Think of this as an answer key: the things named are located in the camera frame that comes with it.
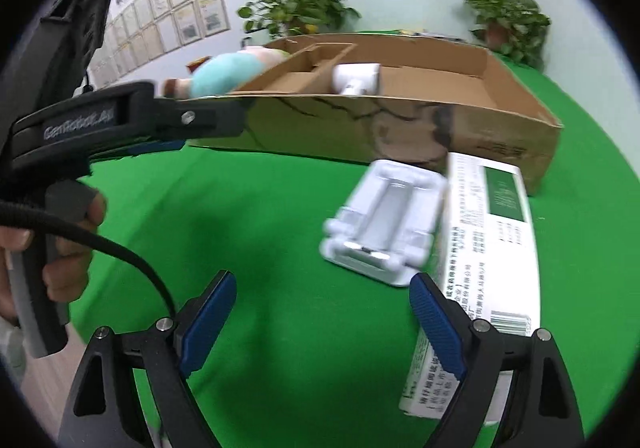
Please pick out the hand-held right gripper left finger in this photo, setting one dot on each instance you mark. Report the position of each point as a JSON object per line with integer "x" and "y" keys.
{"x": 210, "y": 318}

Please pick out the white plastic tray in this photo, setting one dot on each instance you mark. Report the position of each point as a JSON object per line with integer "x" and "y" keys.
{"x": 385, "y": 218}

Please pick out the white plastic container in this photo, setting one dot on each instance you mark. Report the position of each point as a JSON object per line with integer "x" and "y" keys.
{"x": 357, "y": 78}

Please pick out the pink and teal plush pig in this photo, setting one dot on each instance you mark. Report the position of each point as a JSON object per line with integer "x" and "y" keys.
{"x": 225, "y": 73}

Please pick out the person's left hand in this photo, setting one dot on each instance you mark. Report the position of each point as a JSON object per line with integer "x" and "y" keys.
{"x": 75, "y": 268}

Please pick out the long cardboard box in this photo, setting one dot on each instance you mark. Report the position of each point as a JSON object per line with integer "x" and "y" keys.
{"x": 325, "y": 128}

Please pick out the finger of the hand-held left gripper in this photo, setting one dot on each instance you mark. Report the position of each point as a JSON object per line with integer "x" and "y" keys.
{"x": 160, "y": 147}
{"x": 200, "y": 121}

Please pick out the red cup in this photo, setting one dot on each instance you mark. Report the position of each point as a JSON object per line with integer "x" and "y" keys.
{"x": 196, "y": 66}

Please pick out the wall of framed certificates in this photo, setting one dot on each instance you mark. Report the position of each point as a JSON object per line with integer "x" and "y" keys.
{"x": 200, "y": 8}

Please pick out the potted plant in brown pot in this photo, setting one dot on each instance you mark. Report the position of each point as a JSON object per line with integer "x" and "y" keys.
{"x": 505, "y": 18}

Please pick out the potted plant in white pot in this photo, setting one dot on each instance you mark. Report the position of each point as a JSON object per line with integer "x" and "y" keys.
{"x": 300, "y": 8}

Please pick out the green table cloth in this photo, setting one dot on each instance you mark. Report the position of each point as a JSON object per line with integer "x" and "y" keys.
{"x": 280, "y": 328}

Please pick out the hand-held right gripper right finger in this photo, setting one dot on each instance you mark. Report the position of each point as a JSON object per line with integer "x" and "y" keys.
{"x": 440, "y": 323}

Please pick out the white and green medicine box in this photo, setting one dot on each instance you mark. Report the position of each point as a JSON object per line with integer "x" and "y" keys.
{"x": 480, "y": 248}

